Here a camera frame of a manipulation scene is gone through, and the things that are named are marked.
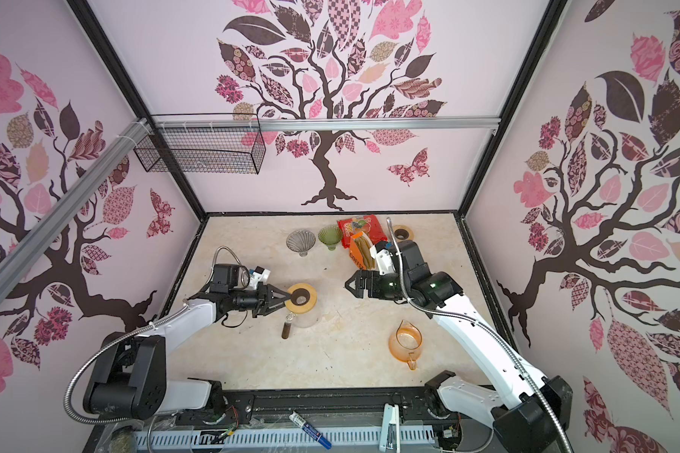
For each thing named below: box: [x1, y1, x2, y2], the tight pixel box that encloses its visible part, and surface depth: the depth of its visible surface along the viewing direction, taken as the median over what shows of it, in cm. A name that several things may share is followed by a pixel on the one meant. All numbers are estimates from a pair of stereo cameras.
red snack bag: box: [336, 214, 388, 250], surface depth 112 cm
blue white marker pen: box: [289, 410, 333, 451], surface depth 71 cm
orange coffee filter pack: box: [349, 231, 376, 271], surface depth 102 cm
